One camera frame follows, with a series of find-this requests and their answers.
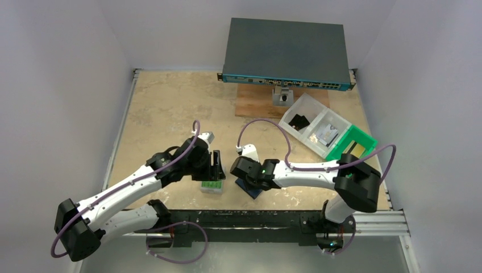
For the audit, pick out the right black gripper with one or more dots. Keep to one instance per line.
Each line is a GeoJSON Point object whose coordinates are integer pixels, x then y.
{"type": "Point", "coordinates": [240, 168]}

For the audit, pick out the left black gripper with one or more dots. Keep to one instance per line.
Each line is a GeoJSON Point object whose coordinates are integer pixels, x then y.
{"type": "Point", "coordinates": [216, 165]}

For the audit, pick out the blue card holder wallet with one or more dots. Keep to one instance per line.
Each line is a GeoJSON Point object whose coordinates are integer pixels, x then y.
{"type": "Point", "coordinates": [252, 192]}

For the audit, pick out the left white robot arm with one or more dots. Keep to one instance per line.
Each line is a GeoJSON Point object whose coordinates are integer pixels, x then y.
{"type": "Point", "coordinates": [81, 227]}

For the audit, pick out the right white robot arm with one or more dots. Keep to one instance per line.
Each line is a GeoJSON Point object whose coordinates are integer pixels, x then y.
{"type": "Point", "coordinates": [355, 182]}

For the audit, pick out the green card box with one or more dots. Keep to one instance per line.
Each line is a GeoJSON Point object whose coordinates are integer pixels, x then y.
{"type": "Point", "coordinates": [212, 187]}

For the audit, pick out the black card in bin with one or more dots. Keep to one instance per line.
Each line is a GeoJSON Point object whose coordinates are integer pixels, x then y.
{"type": "Point", "coordinates": [299, 122]}

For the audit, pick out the white blue card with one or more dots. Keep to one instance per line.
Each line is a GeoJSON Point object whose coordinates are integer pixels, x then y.
{"type": "Point", "coordinates": [326, 134]}

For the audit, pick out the gold card black stripe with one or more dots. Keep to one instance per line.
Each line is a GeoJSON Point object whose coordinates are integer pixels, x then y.
{"type": "Point", "coordinates": [355, 149]}

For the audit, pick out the clear plastic bin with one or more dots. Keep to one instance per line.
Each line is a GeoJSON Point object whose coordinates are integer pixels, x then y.
{"type": "Point", "coordinates": [329, 116]}
{"type": "Point", "coordinates": [309, 107]}

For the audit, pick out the wooden board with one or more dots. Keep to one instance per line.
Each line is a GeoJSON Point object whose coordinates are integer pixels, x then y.
{"type": "Point", "coordinates": [255, 101]}

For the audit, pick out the grey metal stand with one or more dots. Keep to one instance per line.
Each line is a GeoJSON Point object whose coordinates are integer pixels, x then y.
{"type": "Point", "coordinates": [282, 96]}

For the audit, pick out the green plastic bin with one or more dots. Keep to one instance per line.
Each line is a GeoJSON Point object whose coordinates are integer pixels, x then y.
{"type": "Point", "coordinates": [352, 133]}

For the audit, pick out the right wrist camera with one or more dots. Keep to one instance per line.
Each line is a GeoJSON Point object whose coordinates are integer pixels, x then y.
{"type": "Point", "coordinates": [249, 151]}

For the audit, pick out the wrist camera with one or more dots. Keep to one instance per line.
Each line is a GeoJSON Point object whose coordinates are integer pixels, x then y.
{"type": "Point", "coordinates": [208, 137]}
{"type": "Point", "coordinates": [249, 151]}

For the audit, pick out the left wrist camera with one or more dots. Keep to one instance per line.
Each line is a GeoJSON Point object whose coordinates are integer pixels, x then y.
{"type": "Point", "coordinates": [208, 137]}

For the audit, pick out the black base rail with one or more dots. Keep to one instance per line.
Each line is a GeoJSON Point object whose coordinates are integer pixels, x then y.
{"type": "Point", "coordinates": [186, 232]}

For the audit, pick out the blue network switch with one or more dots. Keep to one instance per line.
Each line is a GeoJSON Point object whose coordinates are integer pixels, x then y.
{"type": "Point", "coordinates": [286, 54]}

